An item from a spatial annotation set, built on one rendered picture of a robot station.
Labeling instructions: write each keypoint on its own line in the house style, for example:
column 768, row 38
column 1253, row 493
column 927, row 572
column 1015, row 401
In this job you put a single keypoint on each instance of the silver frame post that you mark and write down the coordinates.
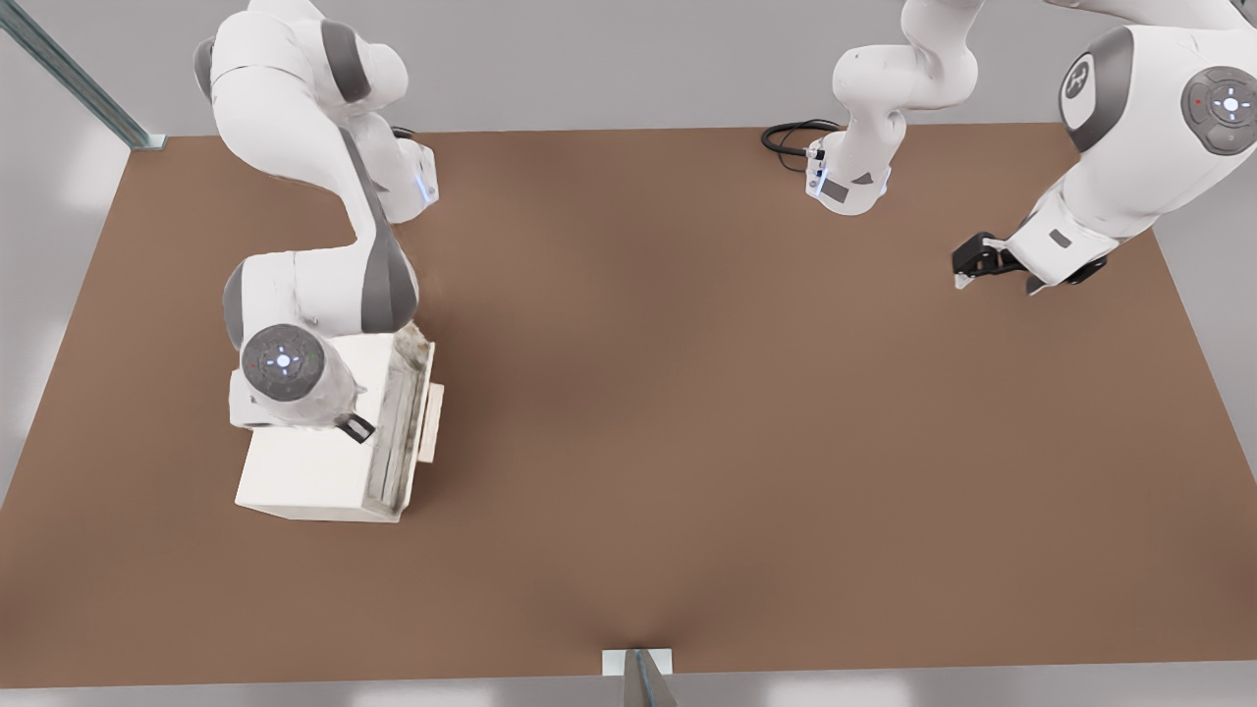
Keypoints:
column 79, row 79
column 643, row 678

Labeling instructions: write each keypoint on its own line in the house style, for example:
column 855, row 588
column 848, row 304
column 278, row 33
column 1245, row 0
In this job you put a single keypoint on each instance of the white oven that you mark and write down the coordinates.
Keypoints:
column 314, row 471

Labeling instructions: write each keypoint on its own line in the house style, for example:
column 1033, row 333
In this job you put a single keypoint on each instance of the grey glass oven door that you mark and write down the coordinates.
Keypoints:
column 395, row 432

